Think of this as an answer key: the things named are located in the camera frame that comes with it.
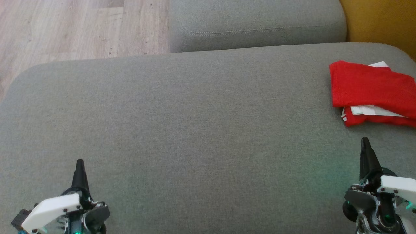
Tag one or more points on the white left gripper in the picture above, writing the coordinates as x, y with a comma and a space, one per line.
48, 209

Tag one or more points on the mustard yellow fabric furniture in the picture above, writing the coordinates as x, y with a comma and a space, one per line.
380, 19

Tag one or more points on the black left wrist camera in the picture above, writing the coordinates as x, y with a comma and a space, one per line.
20, 220

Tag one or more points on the red shorts with white stripe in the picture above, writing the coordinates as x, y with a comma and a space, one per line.
367, 121

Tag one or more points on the red and white jersey shirt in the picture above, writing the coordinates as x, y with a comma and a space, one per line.
367, 84

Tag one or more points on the large grey sofa seat cushion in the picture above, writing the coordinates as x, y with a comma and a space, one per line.
195, 130

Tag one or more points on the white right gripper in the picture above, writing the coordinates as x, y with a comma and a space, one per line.
396, 187

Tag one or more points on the small grey sofa cushion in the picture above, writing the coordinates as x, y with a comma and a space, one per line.
260, 22

